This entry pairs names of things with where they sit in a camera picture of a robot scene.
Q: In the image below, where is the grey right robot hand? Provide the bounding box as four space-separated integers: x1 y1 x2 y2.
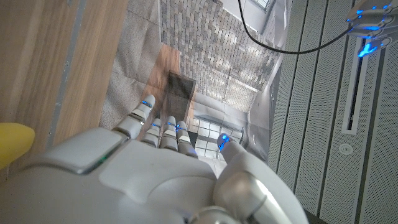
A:
0 94 310 224

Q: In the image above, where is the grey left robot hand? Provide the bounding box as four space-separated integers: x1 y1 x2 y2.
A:
345 0 398 58

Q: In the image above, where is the black USB cable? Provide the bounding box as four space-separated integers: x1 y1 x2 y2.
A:
238 0 354 55

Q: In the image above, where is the long ceiling slot vent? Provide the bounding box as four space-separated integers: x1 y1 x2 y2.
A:
341 46 387 135

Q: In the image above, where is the round ceiling fixture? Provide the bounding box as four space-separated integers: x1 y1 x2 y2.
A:
338 142 354 156

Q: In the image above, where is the yellow button on black base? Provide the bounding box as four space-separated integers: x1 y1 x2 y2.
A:
0 122 36 170

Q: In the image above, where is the grey tape table outline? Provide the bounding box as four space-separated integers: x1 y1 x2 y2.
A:
46 0 88 147

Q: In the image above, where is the printed office backdrop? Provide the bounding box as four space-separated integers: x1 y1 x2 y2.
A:
99 0 295 175

